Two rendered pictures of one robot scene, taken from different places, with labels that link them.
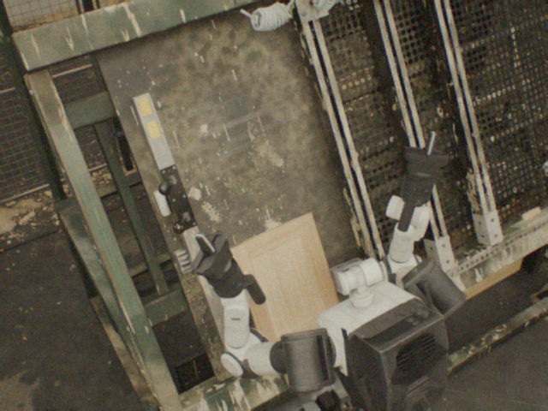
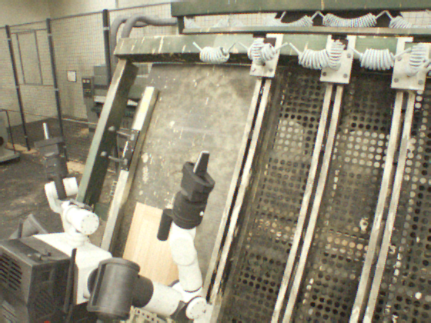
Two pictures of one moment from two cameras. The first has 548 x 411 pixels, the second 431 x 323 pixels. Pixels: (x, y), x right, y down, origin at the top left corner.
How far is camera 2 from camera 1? 1.74 m
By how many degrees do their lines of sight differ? 53
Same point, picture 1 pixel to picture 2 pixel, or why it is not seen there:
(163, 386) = not seen: hidden behind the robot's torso
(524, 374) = not seen: outside the picture
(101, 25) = (148, 43)
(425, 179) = (183, 196)
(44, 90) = (119, 68)
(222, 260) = (47, 148)
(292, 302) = (147, 269)
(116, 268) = (88, 165)
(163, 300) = (105, 207)
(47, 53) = (123, 49)
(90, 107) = (139, 89)
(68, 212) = not seen: hidden behind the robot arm
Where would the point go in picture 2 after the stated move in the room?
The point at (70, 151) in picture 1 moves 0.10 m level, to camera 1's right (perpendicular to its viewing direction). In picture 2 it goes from (109, 99) to (114, 101)
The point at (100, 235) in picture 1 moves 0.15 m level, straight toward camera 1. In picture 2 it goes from (94, 144) to (68, 151)
